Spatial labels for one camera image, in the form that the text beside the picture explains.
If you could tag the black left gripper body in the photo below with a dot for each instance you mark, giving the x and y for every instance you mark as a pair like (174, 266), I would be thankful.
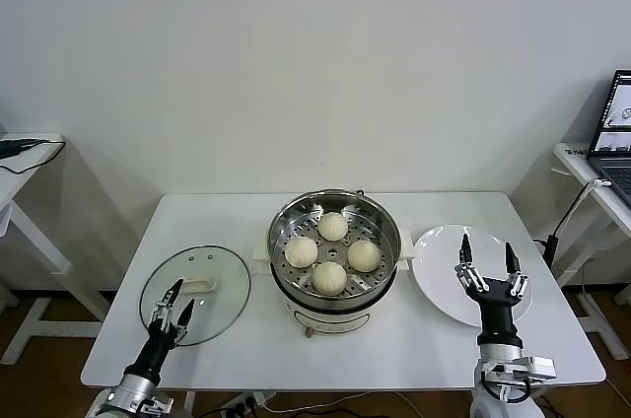
(153, 354)

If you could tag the white printed label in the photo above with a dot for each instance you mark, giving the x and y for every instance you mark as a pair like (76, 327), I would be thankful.
(577, 152)

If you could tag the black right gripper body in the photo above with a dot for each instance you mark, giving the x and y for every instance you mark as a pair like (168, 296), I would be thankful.
(495, 309)

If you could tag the green hand tool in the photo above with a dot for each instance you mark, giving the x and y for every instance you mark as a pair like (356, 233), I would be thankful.
(10, 147)

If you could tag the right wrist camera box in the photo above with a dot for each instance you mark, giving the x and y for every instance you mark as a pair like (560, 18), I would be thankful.
(539, 368)

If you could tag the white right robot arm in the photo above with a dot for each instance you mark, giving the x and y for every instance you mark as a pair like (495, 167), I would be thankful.
(503, 408)

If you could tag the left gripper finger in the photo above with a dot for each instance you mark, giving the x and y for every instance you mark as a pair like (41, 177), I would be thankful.
(185, 319)
(165, 307)

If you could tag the white side table with laptop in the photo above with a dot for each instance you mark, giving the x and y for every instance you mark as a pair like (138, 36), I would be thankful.
(574, 164)

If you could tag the white power strip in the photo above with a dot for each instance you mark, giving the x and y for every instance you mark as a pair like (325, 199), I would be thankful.
(244, 404)

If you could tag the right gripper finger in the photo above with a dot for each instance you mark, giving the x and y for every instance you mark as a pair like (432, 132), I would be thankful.
(467, 270)
(517, 282)

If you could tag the round glass pot lid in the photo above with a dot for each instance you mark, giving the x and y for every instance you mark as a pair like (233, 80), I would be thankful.
(222, 299)

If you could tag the white ceramic plate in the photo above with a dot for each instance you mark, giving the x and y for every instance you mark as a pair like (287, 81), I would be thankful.
(439, 280)

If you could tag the white steamed baozi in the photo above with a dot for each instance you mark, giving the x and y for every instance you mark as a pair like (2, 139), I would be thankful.
(301, 251)
(329, 277)
(364, 256)
(332, 226)

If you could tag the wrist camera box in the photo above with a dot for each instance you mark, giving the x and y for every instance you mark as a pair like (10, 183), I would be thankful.
(539, 368)
(153, 405)

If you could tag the grey open laptop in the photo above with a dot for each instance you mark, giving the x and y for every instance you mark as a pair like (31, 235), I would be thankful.
(616, 107)

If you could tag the perforated steel steamer basket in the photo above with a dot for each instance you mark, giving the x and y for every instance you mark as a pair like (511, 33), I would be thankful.
(291, 221)

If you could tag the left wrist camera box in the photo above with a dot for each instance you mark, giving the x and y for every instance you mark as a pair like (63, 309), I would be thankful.
(153, 405)

